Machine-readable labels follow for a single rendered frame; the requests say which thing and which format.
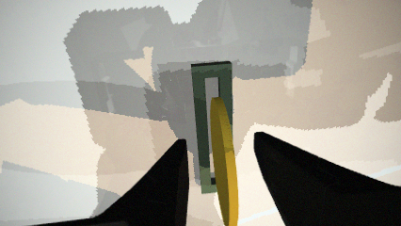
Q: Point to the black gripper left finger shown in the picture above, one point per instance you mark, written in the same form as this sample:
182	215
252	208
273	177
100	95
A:
159	198

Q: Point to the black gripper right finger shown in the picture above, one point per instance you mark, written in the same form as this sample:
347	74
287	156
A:
311	191

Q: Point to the gold coin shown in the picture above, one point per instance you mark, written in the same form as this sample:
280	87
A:
224	162

